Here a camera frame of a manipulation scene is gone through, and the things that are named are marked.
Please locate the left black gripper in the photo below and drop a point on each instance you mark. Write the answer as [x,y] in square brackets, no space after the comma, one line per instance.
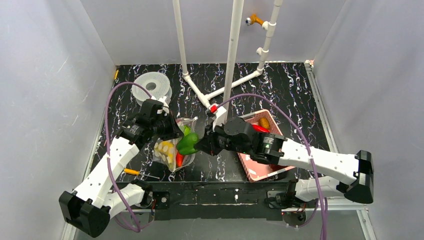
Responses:
[171,126]

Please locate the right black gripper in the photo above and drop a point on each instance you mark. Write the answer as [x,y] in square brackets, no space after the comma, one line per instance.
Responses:
[205,144]

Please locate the yellow toy banana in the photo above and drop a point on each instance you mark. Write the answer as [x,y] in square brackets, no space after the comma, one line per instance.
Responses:
[164,151]

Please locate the green toy mango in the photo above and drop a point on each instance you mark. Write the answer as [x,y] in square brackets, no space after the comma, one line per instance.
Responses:
[186,146]

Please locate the clear dotted zip bag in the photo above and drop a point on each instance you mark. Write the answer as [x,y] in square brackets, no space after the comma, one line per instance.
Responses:
[188,159]

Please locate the orange toy carrot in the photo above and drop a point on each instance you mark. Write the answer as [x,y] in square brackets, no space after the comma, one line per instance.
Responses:
[179,159]

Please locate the red toy chili pepper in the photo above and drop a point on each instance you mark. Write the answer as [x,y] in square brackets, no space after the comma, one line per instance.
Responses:
[260,129]

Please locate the pink plastic basket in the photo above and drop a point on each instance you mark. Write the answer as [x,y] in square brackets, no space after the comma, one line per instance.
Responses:
[263,164]

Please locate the green striped toy watermelon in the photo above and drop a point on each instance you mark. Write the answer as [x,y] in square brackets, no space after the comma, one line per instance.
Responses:
[186,130]

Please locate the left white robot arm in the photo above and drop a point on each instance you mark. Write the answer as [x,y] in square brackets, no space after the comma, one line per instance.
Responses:
[91,205]

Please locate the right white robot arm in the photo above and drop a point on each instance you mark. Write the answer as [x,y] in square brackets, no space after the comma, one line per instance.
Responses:
[344,175]

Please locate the white filament spool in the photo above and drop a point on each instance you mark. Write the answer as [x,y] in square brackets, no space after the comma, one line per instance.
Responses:
[156,83]

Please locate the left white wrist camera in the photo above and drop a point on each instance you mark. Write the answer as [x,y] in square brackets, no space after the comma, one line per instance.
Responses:
[165,106]

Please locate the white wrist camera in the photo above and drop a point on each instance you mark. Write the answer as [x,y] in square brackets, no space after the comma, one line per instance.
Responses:
[218,115]
[165,106]

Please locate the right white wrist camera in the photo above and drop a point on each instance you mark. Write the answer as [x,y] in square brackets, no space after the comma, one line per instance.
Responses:
[218,115]

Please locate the yellow handled screwdriver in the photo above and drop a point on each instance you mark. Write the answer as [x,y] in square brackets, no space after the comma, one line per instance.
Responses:
[137,173]

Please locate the white pvc pipe frame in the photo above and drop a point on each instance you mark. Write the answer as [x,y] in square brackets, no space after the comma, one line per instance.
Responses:
[235,26]

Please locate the orange wall hook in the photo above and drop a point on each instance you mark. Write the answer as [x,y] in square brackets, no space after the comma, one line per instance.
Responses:
[253,19]

